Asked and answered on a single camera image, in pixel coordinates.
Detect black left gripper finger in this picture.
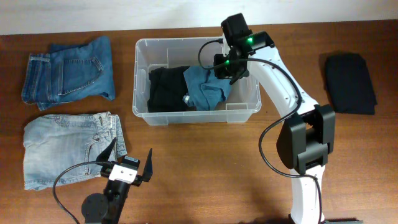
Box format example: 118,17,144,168
96,138,117,162
142,148,153,182

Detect blue shirt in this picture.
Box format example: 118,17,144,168
183,66,232,111

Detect clear plastic storage bin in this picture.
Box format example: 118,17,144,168
132,37,262,126

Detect black garment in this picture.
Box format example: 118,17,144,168
147,66,189,113
325,53,377,115

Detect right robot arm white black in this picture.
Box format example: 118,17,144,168
213,14,335,223

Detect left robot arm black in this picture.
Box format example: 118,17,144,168
81,138,153,223

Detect light blue folded jeans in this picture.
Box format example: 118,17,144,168
23,112,127,190

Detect dark blue folded jeans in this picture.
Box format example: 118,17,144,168
21,36,116,111

